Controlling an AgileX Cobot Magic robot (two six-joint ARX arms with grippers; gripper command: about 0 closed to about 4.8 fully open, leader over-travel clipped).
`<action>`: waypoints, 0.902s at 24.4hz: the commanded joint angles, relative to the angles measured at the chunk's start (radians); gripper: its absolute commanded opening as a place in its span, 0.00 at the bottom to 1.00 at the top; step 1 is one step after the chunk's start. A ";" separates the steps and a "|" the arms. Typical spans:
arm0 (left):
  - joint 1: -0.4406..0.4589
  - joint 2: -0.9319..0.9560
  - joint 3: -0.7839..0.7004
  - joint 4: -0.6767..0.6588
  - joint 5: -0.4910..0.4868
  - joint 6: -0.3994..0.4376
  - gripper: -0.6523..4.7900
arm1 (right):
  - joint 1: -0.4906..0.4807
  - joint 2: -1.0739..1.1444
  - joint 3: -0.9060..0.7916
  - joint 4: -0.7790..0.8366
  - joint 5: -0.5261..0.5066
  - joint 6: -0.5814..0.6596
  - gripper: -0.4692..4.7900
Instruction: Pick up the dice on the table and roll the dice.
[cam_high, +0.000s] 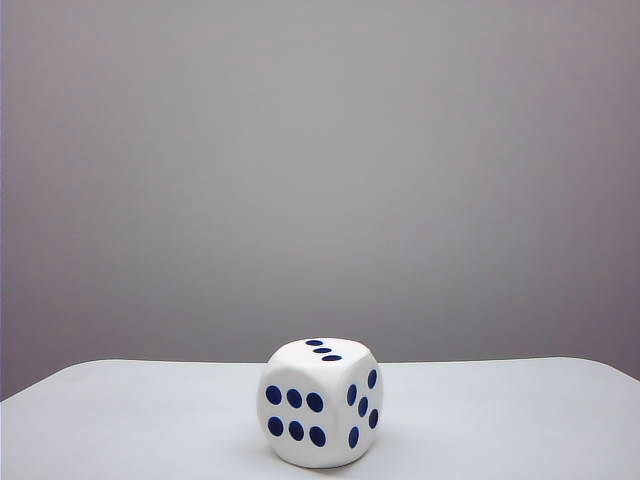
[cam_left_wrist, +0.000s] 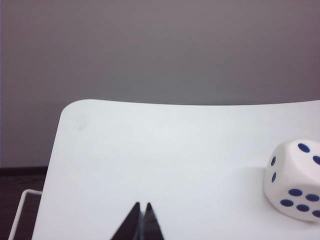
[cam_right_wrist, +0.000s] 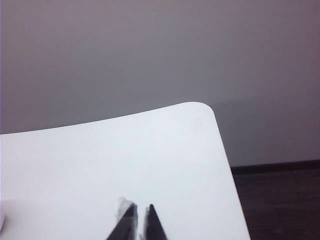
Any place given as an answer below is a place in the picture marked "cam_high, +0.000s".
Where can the white dice with blue pips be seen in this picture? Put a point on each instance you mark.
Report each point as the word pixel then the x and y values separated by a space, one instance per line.
pixel 310 430

